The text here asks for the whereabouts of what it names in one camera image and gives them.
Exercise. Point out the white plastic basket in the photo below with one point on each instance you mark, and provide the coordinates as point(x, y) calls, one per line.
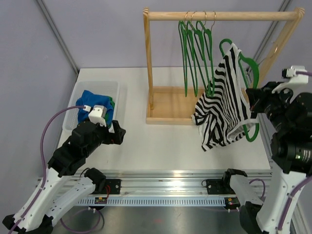
point(90, 93)

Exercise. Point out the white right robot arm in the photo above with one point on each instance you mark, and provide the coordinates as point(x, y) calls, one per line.
point(291, 148)

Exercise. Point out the aluminium mounting rail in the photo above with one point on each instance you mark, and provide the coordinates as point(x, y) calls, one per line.
point(168, 182)

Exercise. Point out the wooden clothes rack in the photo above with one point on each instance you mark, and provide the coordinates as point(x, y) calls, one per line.
point(166, 102)

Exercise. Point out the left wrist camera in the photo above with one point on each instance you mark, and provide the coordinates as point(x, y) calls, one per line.
point(96, 114)

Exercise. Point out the black white striped top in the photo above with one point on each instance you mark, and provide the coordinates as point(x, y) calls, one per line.
point(225, 117)

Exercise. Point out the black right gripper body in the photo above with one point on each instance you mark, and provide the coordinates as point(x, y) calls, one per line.
point(263, 103)

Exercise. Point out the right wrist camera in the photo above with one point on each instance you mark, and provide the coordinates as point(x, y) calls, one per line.
point(297, 76)

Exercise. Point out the green tank top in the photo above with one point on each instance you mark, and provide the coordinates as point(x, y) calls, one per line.
point(111, 112)

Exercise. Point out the white slotted cable duct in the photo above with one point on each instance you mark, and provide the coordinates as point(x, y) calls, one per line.
point(153, 201)

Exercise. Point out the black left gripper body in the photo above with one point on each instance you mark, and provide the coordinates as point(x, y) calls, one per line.
point(102, 136)

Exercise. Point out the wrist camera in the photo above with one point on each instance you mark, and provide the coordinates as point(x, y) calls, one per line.
point(96, 114)
point(297, 76)

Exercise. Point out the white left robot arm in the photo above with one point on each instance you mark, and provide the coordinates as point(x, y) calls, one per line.
point(44, 209)

